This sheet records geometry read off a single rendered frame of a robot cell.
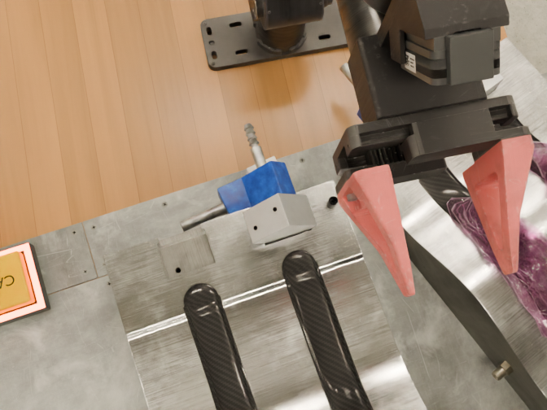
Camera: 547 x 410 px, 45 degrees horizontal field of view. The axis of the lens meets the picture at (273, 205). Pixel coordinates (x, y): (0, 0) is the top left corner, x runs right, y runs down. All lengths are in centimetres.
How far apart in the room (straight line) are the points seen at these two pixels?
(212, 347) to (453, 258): 28
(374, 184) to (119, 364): 48
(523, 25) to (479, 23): 164
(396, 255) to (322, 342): 33
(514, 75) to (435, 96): 48
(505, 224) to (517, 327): 35
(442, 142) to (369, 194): 5
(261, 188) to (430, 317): 26
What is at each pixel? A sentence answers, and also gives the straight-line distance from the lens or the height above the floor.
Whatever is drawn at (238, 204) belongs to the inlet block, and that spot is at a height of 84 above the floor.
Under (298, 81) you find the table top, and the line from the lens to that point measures 86.
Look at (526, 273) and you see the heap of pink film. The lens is 71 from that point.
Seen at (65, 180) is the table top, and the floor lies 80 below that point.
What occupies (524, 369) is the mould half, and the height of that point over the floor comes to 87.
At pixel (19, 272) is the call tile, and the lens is 79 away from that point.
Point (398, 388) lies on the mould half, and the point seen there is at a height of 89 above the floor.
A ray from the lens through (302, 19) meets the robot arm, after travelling 76.
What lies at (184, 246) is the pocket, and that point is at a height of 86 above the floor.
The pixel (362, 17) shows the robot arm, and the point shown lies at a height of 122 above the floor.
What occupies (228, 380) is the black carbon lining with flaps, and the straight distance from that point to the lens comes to 69.
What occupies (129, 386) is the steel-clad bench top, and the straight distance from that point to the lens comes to 78.
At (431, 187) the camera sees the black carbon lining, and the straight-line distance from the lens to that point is 78.
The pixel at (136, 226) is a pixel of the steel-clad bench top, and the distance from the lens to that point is 80.
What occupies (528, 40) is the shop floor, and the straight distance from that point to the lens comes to 196.
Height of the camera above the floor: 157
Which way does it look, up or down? 75 degrees down
